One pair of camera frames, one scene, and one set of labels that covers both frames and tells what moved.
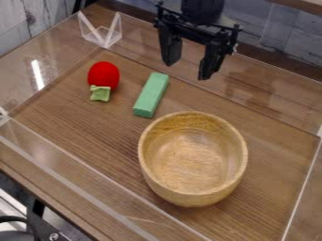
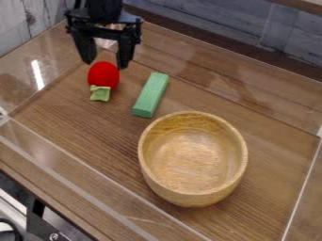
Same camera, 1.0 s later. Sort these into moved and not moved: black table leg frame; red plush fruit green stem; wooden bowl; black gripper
Moved: black gripper
Not moved: red plush fruit green stem; black table leg frame; wooden bowl
